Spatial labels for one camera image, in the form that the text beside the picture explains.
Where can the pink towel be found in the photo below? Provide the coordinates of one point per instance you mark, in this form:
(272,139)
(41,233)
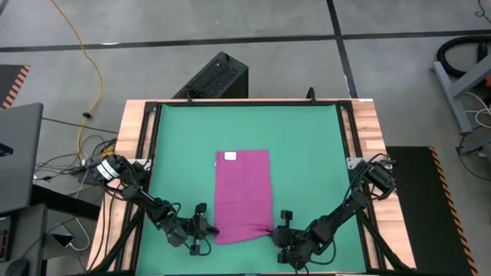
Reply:
(243,191)

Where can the wooden work table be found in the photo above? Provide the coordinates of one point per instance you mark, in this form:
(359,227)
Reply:
(132,126)

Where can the teal green table mat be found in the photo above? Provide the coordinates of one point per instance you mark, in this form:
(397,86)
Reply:
(307,153)

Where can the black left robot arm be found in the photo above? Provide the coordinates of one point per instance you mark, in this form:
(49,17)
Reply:
(145,199)

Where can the black computer tower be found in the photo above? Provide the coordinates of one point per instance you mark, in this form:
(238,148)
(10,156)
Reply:
(218,76)

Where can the small black orange-striped floor mat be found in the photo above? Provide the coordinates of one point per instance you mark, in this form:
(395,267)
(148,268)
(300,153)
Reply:
(9,82)

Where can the black table clamp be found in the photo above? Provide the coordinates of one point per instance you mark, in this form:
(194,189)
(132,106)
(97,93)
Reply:
(311,96)
(188,99)

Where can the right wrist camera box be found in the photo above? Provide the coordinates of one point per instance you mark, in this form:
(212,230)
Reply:
(286,215)

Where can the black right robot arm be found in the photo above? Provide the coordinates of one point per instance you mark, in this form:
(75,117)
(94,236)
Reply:
(345,209)

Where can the dark grey desk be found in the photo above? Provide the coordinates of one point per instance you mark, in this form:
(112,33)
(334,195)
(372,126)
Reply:
(30,237)

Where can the yellow plug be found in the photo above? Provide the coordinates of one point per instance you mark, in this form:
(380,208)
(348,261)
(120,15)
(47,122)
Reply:
(107,152)

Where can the grey metal stand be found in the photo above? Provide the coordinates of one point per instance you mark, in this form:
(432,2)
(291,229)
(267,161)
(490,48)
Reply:
(454,103)

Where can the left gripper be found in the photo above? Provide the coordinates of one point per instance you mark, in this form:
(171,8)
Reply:
(190,230)

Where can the grey laptop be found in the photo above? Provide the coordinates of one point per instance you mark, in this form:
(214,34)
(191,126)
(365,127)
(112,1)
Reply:
(19,161)

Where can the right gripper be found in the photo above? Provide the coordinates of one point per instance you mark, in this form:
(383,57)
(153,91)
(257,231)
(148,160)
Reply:
(291,241)

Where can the smartphone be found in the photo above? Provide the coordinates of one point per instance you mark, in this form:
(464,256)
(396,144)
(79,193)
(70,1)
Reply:
(62,240)

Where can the large black orange-striped floor mat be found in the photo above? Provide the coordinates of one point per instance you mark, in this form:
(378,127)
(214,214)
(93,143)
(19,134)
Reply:
(418,211)

